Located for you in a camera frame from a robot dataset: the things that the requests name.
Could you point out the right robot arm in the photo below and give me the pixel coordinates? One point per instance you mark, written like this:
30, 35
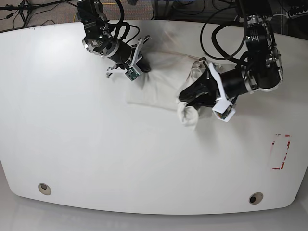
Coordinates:
107, 40

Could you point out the black tripod stand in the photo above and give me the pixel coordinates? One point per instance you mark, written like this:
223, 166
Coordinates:
25, 10

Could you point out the wrist camera board right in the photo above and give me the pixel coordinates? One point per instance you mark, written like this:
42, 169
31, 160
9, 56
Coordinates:
132, 74

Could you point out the wrist camera board left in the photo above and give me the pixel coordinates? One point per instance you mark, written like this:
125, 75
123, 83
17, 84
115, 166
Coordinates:
223, 110

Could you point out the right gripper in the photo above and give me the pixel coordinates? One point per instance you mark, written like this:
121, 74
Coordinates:
126, 56

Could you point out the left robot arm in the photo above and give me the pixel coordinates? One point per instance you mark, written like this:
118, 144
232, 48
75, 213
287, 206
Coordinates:
259, 67

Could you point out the white power strip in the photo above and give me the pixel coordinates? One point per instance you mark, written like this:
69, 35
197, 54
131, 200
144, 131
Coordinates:
298, 8

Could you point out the white printed T-shirt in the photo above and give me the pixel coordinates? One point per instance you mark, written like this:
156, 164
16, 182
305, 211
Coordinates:
154, 97

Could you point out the table cable grommet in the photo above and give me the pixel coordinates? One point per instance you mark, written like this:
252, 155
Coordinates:
256, 198
44, 189

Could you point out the red tape rectangle marking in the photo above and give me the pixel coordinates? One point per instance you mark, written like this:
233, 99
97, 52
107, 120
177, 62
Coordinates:
279, 150

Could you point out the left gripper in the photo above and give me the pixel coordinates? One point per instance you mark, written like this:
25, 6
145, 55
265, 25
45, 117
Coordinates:
230, 81

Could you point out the left table cable grommet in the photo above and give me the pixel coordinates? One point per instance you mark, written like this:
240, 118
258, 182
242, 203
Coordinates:
44, 189

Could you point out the right table cable grommet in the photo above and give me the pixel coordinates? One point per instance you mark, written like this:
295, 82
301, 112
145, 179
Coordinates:
256, 198

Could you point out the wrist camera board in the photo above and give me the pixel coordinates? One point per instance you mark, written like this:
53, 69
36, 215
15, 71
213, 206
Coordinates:
223, 110
132, 74

